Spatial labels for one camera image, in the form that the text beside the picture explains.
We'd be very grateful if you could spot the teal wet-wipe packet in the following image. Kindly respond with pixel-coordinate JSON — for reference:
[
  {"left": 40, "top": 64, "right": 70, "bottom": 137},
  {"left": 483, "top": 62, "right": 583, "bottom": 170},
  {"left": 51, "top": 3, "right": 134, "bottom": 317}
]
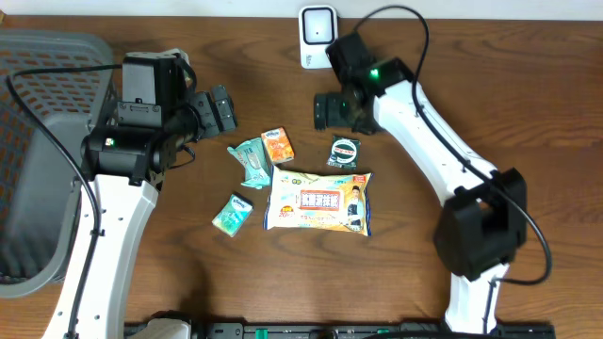
[{"left": 227, "top": 137, "right": 271, "bottom": 189}]

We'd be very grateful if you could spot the black mounting rail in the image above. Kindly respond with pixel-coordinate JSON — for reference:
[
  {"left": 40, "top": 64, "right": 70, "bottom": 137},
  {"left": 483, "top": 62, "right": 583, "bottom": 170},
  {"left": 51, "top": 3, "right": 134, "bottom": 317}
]
[{"left": 124, "top": 321, "right": 557, "bottom": 339}]

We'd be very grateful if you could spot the green Kleenex tissue packet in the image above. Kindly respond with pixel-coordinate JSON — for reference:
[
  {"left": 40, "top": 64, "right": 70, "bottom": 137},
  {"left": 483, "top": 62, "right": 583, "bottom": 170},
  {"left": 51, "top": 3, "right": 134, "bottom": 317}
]
[{"left": 212, "top": 194, "right": 253, "bottom": 237}]

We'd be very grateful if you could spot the grey plastic basket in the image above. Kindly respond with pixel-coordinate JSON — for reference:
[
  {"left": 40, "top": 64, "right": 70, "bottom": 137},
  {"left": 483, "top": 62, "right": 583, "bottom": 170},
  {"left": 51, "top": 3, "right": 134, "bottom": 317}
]
[{"left": 1, "top": 29, "right": 117, "bottom": 299}]

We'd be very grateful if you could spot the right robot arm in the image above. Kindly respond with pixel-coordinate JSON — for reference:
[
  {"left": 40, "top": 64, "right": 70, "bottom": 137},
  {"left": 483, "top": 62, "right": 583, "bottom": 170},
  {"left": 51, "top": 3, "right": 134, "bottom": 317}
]
[{"left": 315, "top": 32, "right": 527, "bottom": 334}]

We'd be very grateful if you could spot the white barcode scanner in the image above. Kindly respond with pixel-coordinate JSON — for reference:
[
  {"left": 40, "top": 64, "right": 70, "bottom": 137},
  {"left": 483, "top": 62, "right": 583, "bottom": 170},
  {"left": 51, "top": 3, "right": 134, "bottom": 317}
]
[{"left": 298, "top": 5, "right": 338, "bottom": 70}]

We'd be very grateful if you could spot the large yellow snack bag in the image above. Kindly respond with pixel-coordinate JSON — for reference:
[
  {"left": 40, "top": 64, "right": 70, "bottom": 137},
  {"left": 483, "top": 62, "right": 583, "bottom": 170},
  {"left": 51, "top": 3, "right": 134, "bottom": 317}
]
[{"left": 263, "top": 167, "right": 372, "bottom": 236}]

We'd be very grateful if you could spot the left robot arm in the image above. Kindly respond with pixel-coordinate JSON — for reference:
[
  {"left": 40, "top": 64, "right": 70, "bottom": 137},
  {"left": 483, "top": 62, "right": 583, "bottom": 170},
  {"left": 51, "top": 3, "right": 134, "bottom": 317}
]
[{"left": 43, "top": 49, "right": 236, "bottom": 338}]

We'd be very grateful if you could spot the orange tissue packet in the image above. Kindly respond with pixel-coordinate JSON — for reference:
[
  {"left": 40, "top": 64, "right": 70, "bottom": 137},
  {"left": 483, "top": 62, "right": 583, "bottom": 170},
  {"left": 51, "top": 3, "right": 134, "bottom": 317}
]
[{"left": 261, "top": 127, "right": 295, "bottom": 165}]

